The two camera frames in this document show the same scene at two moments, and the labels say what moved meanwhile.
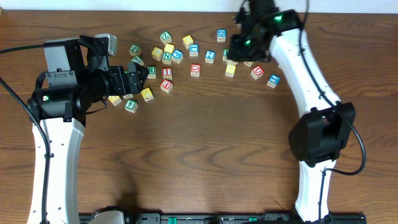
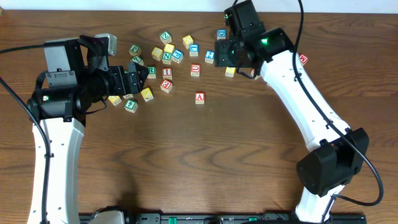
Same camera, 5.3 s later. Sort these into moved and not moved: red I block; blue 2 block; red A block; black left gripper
Moved: red A block
Not moved: blue 2 block; black left gripper; red I block
